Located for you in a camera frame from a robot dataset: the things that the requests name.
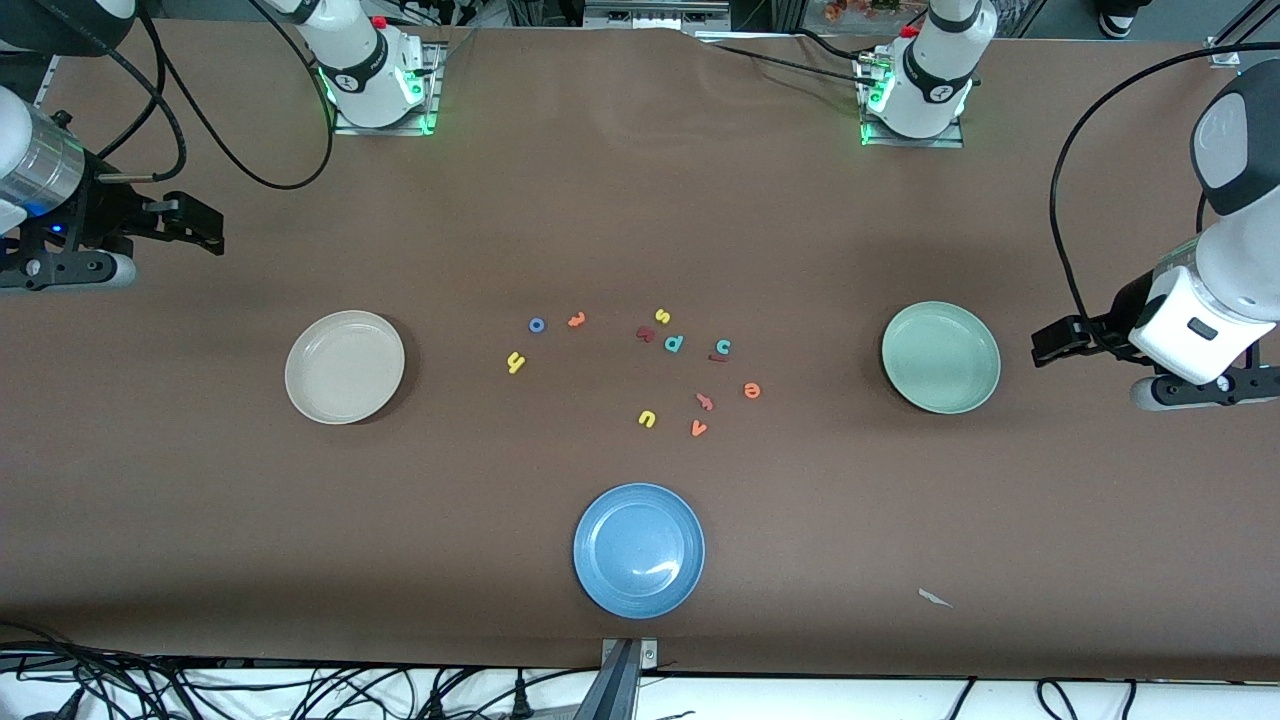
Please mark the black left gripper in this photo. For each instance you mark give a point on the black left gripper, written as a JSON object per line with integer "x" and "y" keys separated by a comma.
{"x": 1122, "y": 312}

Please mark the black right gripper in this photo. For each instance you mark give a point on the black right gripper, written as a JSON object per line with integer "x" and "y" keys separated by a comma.
{"x": 97, "y": 211}

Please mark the yellow letter h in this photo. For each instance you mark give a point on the yellow letter h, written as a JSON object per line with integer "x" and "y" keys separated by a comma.
{"x": 515, "y": 363}

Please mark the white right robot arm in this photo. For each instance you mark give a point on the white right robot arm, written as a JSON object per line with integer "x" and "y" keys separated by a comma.
{"x": 355, "y": 60}

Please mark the green plate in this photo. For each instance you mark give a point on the green plate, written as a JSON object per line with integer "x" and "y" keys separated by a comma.
{"x": 940, "y": 357}

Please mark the beige brown plate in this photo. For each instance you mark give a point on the beige brown plate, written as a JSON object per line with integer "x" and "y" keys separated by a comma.
{"x": 345, "y": 367}

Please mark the white paper scrap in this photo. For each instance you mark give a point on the white paper scrap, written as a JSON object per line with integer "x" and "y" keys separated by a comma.
{"x": 933, "y": 597}

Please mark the orange flower decoration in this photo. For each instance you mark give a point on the orange flower decoration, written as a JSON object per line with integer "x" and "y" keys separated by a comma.
{"x": 860, "y": 8}

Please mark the brown table cover sheet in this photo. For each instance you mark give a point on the brown table cover sheet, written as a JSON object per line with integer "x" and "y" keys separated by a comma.
{"x": 640, "y": 200}

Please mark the blue plate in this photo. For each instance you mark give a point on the blue plate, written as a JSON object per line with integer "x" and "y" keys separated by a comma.
{"x": 639, "y": 550}

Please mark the silver aluminium frame rail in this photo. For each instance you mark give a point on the silver aluminium frame rail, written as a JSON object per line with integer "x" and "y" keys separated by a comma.
{"x": 1222, "y": 52}
{"x": 48, "y": 80}

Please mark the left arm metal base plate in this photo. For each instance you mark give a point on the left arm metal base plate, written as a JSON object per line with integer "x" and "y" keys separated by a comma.
{"x": 915, "y": 143}

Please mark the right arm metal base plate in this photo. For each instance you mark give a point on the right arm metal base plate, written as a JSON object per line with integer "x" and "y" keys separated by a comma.
{"x": 432, "y": 70}

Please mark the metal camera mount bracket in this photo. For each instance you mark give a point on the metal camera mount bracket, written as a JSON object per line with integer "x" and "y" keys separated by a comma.
{"x": 628, "y": 690}

